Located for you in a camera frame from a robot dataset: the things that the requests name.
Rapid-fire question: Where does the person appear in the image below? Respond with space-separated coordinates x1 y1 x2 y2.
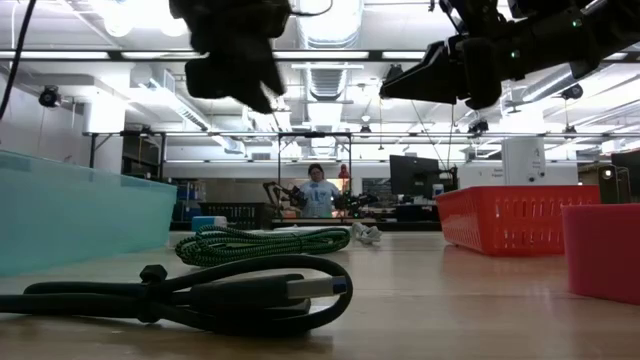
298 163 342 220

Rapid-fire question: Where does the red slotted plastic basket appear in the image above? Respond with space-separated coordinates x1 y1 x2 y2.
434 184 602 258

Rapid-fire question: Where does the black background station frame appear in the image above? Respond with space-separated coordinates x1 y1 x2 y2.
276 131 354 221

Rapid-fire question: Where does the black slotted plastic basket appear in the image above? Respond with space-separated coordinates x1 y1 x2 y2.
198 201 275 231

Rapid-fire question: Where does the small pink container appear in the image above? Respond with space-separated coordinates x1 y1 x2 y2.
560 202 640 307

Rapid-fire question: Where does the black background table frame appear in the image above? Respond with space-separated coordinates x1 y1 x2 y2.
82 130 167 174

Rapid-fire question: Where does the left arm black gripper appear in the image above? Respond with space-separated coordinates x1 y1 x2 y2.
169 0 292 114

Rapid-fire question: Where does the black hanging cable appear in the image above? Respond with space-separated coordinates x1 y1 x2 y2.
0 0 39 121

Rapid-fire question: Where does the teal translucent plastic bin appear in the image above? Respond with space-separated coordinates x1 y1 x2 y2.
0 149 178 279

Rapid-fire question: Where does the black monitor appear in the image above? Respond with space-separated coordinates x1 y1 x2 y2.
389 154 441 197
610 149 640 196

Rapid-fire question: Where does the black USB cable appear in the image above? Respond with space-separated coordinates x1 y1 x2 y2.
0 253 354 338

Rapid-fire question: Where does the silver ceiling duct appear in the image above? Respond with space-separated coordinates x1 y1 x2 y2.
292 0 366 101

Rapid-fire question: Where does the small blue box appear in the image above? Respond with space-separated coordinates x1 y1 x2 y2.
191 215 229 233

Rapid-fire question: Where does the black device with round light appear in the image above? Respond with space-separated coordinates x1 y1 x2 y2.
597 164 632 205

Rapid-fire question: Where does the white box appliance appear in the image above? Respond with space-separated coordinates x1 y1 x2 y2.
501 136 547 187

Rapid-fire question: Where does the green braided cable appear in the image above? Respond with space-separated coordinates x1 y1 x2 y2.
174 224 353 268

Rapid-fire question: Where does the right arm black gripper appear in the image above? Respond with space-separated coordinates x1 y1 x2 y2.
378 34 510 112

